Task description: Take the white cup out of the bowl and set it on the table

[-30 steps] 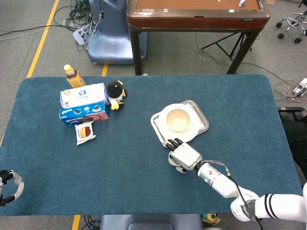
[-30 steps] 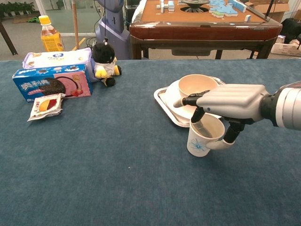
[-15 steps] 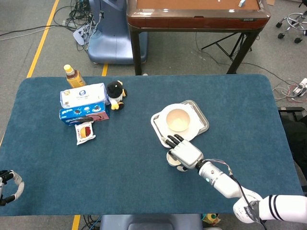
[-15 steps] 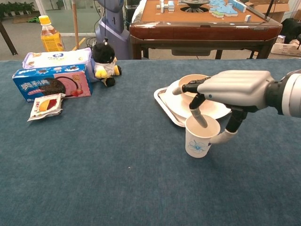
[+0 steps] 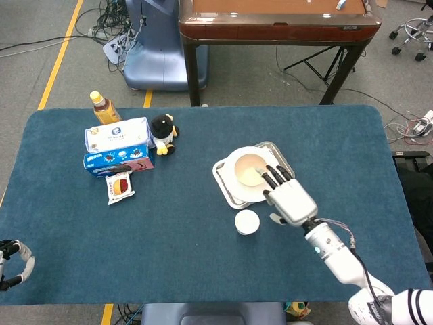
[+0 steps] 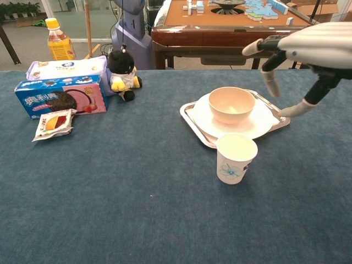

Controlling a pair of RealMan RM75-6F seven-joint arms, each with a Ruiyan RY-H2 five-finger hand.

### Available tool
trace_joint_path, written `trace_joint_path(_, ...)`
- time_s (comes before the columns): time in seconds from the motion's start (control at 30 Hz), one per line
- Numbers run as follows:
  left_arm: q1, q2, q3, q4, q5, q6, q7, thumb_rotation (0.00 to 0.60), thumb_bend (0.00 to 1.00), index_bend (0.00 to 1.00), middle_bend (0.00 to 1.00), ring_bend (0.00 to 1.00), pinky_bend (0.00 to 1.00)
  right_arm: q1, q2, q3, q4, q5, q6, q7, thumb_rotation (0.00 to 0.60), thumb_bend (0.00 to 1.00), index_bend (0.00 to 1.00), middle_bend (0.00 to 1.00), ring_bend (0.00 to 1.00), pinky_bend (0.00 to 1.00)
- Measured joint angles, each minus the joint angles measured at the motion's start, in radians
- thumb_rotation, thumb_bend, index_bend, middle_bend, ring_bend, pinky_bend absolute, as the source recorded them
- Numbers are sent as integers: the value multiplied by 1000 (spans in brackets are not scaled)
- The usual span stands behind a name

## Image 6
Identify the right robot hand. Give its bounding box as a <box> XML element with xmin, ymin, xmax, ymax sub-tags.
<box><xmin>241</xmin><ymin>21</ymin><xmax>352</xmax><ymax>118</ymax></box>

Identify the wooden pole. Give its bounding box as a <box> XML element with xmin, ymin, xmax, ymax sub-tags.
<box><xmin>84</xmin><ymin>0</ymin><xmax>93</xmax><ymax>58</ymax></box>

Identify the blue table cloth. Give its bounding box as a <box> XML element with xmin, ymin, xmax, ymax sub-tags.
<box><xmin>0</xmin><ymin>69</ymin><xmax>352</xmax><ymax>264</ymax></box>

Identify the small white snack packet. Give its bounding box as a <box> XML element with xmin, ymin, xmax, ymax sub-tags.
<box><xmin>31</xmin><ymin>108</ymin><xmax>78</xmax><ymax>142</ymax></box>

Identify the black penguin plush toy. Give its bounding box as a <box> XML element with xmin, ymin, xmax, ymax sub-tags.
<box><xmin>106</xmin><ymin>45</ymin><xmax>143</xmax><ymax>102</ymax></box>

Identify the green potted plants row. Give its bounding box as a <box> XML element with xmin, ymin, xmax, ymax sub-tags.
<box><xmin>0</xmin><ymin>2</ymin><xmax>42</xmax><ymax>20</ymax></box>

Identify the blue Oreo cookie box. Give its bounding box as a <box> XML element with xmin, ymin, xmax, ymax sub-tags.
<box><xmin>14</xmin><ymin>74</ymin><xmax>109</xmax><ymax>120</ymax></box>

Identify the yellow-capped tea bottle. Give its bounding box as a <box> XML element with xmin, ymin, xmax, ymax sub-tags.
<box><xmin>45</xmin><ymin>18</ymin><xmax>75</xmax><ymax>61</ymax></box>

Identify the black mahjong table centre hub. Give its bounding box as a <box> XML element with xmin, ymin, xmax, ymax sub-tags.
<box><xmin>211</xmin><ymin>0</ymin><xmax>246</xmax><ymax>14</ymax></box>

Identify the white round plate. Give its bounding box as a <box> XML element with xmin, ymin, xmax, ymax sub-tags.
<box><xmin>191</xmin><ymin>92</ymin><xmax>274</xmax><ymax>140</ymax></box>

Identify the brown mahjong table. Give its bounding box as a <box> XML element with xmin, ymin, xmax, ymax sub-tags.
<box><xmin>151</xmin><ymin>0</ymin><xmax>320</xmax><ymax>70</ymax></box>

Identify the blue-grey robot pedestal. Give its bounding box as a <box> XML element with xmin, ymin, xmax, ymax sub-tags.
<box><xmin>111</xmin><ymin>0</ymin><xmax>152</xmax><ymax>70</ymax></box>

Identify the white paper cup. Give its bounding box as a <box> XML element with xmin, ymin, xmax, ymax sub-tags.
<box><xmin>216</xmin><ymin>133</ymin><xmax>259</xmax><ymax>185</ymax></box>

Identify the beige bowl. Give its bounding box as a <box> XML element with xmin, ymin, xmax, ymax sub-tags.
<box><xmin>208</xmin><ymin>86</ymin><xmax>256</xmax><ymax>125</ymax></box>

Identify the silver metal tray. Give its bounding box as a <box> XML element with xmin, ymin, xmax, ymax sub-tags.
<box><xmin>179</xmin><ymin>89</ymin><xmax>291</xmax><ymax>150</ymax></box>

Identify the white blue snack box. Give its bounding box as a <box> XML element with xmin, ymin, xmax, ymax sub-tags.
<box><xmin>26</xmin><ymin>55</ymin><xmax>116</xmax><ymax>97</ymax></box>

